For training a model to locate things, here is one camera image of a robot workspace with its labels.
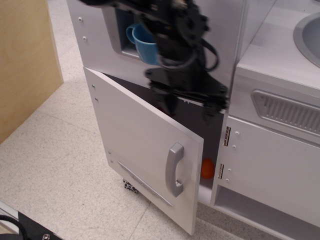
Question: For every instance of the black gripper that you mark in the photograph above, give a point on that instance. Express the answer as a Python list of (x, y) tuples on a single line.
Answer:
[(190, 80)]

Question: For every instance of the silver fridge door handle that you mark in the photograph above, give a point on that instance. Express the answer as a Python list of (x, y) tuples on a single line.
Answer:
[(175, 154)]

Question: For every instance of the white fridge door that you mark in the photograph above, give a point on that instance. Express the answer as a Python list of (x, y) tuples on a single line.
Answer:
[(157, 133)]

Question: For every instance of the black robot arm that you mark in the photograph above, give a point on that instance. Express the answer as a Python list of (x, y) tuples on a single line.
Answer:
[(197, 26)]

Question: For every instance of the silver fridge door emblem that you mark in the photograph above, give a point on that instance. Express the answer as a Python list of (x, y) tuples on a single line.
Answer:
[(145, 185)]

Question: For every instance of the white toy fridge cabinet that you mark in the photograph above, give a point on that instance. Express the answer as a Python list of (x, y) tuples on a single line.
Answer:
[(225, 19)]

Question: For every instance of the red toy bell pepper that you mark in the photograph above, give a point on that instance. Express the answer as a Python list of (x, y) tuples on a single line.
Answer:
[(161, 109)]

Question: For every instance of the upper brass hinge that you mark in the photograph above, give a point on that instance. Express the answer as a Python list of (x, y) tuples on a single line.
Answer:
[(227, 136)]

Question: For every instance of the brass hinge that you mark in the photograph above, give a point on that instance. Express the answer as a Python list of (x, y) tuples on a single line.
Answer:
[(220, 172), (227, 136)]

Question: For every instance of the orange toy fruit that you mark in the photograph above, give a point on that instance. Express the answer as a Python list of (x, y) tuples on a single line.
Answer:
[(207, 169)]

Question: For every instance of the lower brass hinge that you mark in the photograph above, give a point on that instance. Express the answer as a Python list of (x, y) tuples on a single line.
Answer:
[(220, 172)]

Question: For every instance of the blue plastic cup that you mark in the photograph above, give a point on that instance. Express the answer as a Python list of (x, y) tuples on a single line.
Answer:
[(144, 42)]

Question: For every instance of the aluminium extrusion foot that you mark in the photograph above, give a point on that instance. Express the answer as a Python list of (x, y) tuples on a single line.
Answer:
[(129, 186)]

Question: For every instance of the white toy kitchen counter unit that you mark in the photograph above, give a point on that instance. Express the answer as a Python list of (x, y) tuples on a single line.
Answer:
[(272, 63)]

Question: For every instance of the white oven cabinet door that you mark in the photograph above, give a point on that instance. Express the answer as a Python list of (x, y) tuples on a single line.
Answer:
[(273, 169)]

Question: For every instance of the grey vent panel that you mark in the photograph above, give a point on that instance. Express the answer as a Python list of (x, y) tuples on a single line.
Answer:
[(286, 111)]

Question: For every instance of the grey round sink basin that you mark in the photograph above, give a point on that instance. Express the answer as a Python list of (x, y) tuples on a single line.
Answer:
[(306, 36)]

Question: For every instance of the light plywood panel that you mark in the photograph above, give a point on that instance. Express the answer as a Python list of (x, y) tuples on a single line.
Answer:
[(30, 71)]

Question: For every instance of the grey dispenser recess frame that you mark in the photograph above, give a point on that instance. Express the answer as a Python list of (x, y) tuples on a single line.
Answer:
[(163, 19)]

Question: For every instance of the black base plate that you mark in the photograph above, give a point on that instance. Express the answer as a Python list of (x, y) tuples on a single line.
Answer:
[(36, 231)]

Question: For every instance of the aluminium frame rail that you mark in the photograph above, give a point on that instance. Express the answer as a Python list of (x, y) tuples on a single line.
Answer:
[(8, 211)]

